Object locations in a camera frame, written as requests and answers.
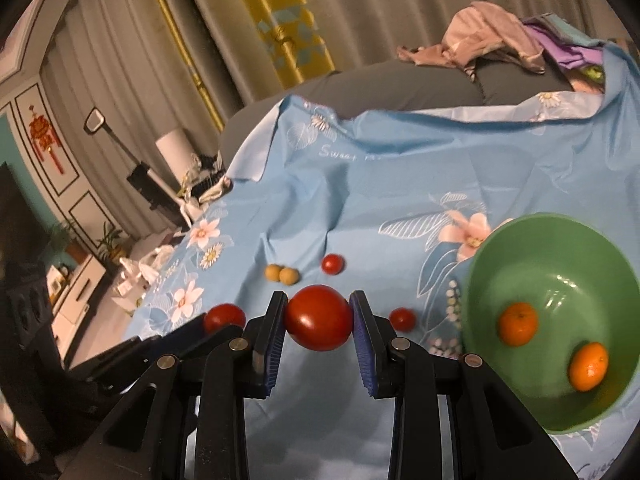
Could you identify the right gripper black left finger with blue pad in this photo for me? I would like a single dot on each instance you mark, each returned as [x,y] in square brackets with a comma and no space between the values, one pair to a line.
[243,367]

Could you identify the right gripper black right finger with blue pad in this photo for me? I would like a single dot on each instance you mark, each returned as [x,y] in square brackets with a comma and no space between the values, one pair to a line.
[394,367]

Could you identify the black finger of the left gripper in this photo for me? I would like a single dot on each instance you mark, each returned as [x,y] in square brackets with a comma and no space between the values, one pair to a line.
[119,367]

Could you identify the small red cherry tomato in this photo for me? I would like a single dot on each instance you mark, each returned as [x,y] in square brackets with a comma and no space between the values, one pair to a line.
[403,320]

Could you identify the large red tomato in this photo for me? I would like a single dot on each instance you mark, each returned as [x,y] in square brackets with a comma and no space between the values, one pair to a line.
[318,318]

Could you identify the yellow-brown longan left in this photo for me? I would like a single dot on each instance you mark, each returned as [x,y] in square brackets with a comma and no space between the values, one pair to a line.
[272,272]

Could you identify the yellow-brown longan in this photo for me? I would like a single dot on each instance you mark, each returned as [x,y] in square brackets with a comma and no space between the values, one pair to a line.
[289,276]
[272,272]

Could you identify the yellow-brown longan right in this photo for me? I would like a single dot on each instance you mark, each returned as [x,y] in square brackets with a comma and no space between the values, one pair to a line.
[289,276]

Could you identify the potted green plant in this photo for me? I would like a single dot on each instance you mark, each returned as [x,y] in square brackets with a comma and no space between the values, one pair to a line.
[111,246]

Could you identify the white tv cabinet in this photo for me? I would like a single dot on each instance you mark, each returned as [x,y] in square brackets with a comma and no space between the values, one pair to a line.
[72,306]

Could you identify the orange mandarin left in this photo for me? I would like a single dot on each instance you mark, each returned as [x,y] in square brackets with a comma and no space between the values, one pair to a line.
[517,324]

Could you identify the orange mandarin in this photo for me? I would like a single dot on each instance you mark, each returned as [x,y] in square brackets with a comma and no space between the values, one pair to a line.
[517,324]
[588,366]

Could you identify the black stand with mirror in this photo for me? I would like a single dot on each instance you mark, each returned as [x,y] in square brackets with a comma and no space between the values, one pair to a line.
[160,196]

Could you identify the green plastic bowl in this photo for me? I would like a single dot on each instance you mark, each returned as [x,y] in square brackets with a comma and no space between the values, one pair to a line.
[583,290]

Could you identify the white table lamp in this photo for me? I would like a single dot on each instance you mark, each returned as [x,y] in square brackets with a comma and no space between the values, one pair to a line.
[179,154]

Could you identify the orange mandarin right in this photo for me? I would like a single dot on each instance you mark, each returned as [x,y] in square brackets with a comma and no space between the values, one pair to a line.
[588,366]

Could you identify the red chinese knot decoration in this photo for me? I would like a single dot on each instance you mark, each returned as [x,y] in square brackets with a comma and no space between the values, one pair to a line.
[44,138]

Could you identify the grey sofa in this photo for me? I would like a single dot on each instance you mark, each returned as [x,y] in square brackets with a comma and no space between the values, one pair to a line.
[404,87]

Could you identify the yellow patterned curtain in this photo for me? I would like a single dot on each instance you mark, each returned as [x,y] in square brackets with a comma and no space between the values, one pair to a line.
[291,37]

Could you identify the pink-grey crumpled garment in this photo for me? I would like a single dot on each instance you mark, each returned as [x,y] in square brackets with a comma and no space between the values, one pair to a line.
[481,30]

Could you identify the purple folded clothes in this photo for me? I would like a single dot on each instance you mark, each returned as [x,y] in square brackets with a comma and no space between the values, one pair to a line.
[568,46]

